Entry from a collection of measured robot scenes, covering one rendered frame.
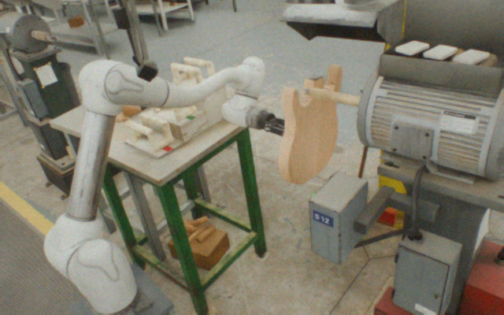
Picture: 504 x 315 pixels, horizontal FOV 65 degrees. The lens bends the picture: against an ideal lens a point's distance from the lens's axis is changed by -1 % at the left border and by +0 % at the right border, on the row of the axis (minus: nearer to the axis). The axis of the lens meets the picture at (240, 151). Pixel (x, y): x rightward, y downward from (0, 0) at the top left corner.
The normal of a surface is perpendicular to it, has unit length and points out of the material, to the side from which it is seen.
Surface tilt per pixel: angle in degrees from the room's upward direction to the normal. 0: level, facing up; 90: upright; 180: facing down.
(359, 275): 0
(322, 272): 0
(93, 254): 6
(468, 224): 90
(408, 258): 90
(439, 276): 90
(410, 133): 90
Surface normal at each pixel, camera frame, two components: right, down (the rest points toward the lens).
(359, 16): -0.51, -0.37
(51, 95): 0.72, 0.28
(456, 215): -0.65, 0.48
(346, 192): -0.14, -0.84
